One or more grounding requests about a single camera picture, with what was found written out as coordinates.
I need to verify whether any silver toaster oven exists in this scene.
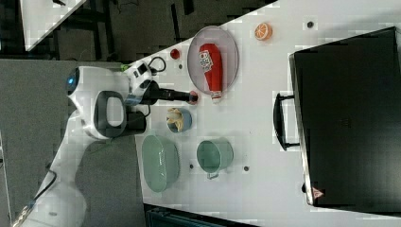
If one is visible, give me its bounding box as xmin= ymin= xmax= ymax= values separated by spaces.
xmin=288 ymin=26 xmax=401 ymax=217

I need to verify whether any blue bowl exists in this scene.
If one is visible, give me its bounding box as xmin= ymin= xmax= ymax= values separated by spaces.
xmin=166 ymin=108 xmax=192 ymax=133

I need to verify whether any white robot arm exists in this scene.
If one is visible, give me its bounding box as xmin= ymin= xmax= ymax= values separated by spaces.
xmin=11 ymin=61 xmax=198 ymax=227

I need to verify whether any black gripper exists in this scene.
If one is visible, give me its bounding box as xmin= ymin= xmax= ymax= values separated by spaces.
xmin=141 ymin=81 xmax=191 ymax=105

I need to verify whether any strawberry toy at edge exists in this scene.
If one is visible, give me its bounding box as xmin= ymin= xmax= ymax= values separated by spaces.
xmin=170 ymin=49 xmax=181 ymax=60

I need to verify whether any peeled banana toy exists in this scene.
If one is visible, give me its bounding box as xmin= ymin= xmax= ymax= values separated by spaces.
xmin=166 ymin=108 xmax=183 ymax=131

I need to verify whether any red plush ketchup bottle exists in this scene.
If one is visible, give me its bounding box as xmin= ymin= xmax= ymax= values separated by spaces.
xmin=199 ymin=44 xmax=223 ymax=104

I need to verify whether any green metal mug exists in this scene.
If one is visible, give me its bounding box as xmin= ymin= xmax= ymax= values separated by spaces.
xmin=197 ymin=137 xmax=234 ymax=180

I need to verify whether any grey round plate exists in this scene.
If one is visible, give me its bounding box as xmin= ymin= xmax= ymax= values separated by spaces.
xmin=187 ymin=26 xmax=238 ymax=95

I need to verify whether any strawberry toy near bowl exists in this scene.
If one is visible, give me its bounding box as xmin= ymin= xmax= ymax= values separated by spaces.
xmin=188 ymin=91 xmax=199 ymax=105

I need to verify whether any orange slice toy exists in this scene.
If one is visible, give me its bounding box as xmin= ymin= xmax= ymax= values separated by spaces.
xmin=254 ymin=23 xmax=272 ymax=41

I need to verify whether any green perforated colander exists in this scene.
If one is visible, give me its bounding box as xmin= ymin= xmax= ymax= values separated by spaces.
xmin=142 ymin=135 xmax=180 ymax=193

